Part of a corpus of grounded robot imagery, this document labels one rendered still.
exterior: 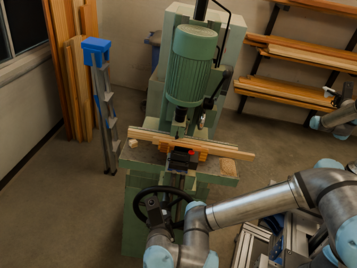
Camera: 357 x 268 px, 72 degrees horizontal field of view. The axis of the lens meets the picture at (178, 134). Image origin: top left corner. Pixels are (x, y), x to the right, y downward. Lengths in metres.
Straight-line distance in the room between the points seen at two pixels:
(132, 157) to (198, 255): 0.67
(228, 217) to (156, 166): 0.58
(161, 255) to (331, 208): 0.40
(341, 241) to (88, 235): 1.71
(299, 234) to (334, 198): 0.82
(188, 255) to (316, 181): 0.36
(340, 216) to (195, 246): 0.35
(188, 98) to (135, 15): 2.51
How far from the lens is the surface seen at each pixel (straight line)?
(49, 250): 2.04
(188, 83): 1.06
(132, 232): 1.68
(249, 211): 0.72
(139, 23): 3.50
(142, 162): 1.22
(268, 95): 3.23
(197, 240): 0.73
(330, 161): 1.43
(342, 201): 0.63
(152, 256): 0.67
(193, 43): 1.00
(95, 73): 1.88
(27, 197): 2.35
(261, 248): 1.97
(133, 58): 3.65
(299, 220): 1.51
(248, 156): 1.38
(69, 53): 2.32
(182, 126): 1.20
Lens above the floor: 1.74
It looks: 36 degrees down
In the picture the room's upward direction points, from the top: 12 degrees clockwise
